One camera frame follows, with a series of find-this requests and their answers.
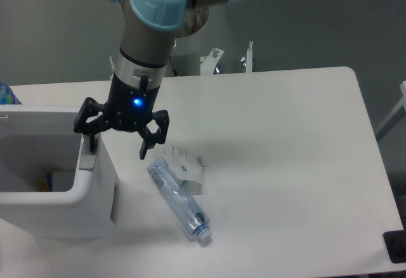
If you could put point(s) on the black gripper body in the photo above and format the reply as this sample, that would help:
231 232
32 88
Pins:
127 108

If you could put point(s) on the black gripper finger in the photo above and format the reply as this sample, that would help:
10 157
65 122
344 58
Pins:
91 120
150 139

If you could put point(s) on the white push-lid trash can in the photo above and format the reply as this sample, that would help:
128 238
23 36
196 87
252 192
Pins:
36 140

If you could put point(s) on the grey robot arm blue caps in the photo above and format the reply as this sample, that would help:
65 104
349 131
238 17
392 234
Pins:
150 31

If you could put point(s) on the yellow blue trash inside bin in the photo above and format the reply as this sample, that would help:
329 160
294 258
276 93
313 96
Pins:
45 184

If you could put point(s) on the white paper carton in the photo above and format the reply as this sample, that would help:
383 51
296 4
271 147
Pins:
187 166

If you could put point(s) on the blue patterned bottle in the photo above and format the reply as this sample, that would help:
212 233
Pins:
7 95

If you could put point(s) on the crushed clear plastic bottle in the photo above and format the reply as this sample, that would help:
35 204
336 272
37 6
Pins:
182 203

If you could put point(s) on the black clamp at table edge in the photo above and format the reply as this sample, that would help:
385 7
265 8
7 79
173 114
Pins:
395 245

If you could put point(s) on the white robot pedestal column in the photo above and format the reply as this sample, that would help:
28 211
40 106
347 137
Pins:
185 56

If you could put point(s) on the white metal base frame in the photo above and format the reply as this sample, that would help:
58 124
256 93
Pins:
217 62

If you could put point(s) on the white frame at right edge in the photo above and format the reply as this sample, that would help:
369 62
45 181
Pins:
392 117

